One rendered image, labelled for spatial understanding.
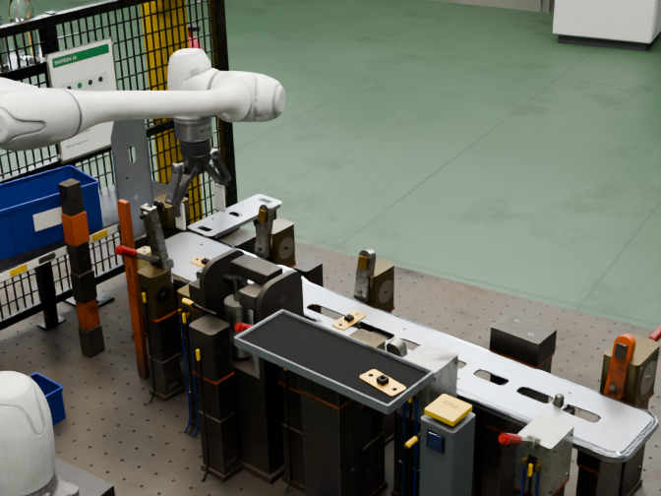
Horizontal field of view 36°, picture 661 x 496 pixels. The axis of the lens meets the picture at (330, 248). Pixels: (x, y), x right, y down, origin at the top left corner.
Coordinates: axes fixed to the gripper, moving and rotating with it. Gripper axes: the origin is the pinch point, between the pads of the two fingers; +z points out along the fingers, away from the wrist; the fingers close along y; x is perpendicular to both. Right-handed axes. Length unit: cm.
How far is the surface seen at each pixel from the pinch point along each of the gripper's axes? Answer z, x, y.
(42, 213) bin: 1.4, 35.8, -21.2
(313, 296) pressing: 13.6, -32.7, 3.8
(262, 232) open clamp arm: 8.8, -5.7, 15.2
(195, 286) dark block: 1.8, -23.8, -24.8
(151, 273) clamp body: 8.4, -0.8, -17.8
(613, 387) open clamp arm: 13, -106, 11
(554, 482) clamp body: 17, -109, -18
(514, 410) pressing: 14, -94, -7
